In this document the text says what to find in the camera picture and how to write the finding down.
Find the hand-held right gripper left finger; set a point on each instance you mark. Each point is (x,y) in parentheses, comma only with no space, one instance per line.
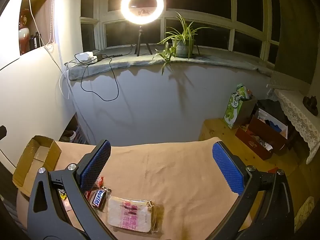
(96,165)

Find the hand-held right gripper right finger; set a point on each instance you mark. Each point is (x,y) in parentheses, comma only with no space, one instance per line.
(227,170)

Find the red candy wrapper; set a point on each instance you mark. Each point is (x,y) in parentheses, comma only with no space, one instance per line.
(100,182)

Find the dark blue chocolate bar wrapper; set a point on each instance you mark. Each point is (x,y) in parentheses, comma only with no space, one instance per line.
(98,197)

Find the yellow candy wrapper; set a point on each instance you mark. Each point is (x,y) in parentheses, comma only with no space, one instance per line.
(62,195)

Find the sliced bread packet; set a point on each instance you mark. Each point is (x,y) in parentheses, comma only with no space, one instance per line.
(130,215)

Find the brown cardboard box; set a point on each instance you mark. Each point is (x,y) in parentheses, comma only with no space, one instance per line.
(27,155)

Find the red cardboard box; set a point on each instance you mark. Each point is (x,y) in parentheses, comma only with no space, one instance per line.
(252,142)

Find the beige tablecloth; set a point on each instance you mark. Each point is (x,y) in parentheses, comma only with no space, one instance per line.
(175,167)

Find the green white carton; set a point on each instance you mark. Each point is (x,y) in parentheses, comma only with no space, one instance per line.
(232,112)

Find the dark clothes pile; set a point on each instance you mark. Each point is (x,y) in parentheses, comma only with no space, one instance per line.
(271,107)

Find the yellow patterned cushion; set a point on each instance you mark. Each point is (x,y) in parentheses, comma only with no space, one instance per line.
(305,212)

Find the white lace cloth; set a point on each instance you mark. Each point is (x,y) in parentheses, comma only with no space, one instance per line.
(297,115)

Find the white cabinet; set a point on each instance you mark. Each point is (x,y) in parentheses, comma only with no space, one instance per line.
(30,92)

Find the dark figurine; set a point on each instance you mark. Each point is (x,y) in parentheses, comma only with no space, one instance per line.
(311,103)

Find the white power box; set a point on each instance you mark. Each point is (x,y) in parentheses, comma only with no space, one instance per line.
(86,57)

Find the potted spider plant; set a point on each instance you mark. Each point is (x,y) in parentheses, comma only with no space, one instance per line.
(182,47)

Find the black tripod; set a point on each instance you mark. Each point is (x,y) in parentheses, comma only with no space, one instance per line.
(138,40)

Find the dark bottles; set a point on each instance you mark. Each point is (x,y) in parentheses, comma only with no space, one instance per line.
(35,42)

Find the red and white vase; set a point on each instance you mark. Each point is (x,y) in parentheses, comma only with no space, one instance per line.
(23,37)

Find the wooden shelf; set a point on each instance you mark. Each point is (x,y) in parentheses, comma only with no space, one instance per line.
(46,10)

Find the white window frame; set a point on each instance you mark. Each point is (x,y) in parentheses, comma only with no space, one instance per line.
(100,30)

